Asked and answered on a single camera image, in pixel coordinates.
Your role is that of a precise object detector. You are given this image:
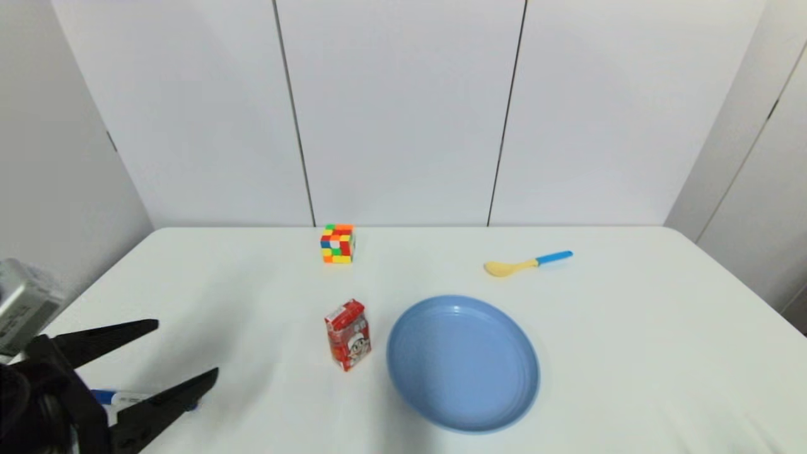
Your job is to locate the blue plastic plate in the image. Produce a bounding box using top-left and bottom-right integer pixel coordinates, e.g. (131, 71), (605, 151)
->
(386, 295), (541, 434)

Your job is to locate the red milk carton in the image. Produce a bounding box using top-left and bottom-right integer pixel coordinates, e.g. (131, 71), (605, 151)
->
(324, 299), (373, 372)

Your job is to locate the multicoloured puzzle cube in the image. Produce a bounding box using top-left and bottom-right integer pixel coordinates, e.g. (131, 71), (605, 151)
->
(320, 224), (356, 264)

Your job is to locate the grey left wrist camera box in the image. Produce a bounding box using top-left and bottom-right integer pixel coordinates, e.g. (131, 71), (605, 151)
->
(0, 259), (64, 357)

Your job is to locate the white marker with blue cap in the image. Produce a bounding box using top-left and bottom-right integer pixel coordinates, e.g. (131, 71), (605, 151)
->
(91, 389), (201, 412)

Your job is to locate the yellow spoon with blue handle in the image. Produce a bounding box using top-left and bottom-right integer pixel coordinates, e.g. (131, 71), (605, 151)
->
(484, 250), (574, 278)

